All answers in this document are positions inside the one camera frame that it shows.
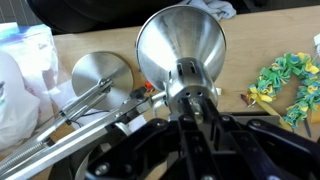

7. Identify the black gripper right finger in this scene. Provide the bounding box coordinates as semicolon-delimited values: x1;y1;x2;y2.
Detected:
199;98;320;180

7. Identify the white paper sheet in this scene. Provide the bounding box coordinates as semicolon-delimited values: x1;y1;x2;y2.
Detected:
312;32;320;58

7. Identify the green yellow fabric lei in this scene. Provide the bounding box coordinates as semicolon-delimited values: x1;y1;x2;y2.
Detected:
247;51;320;132

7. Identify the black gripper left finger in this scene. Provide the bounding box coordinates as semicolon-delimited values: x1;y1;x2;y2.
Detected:
83;98;214;180

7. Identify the grey blue cloth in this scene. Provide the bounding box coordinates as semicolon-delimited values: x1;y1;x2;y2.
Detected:
177;0;238;21

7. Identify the small dark red trinket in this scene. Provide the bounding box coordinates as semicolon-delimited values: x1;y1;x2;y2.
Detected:
240;93;257;109

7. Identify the silver metal desk lamp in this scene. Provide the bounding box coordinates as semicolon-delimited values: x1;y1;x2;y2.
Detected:
0;4;228;180

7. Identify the black leather chair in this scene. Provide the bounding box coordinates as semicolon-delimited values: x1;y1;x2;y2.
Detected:
25;0;320;36

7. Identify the clear plastic bag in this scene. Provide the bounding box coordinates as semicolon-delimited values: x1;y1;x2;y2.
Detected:
0;21;73;128

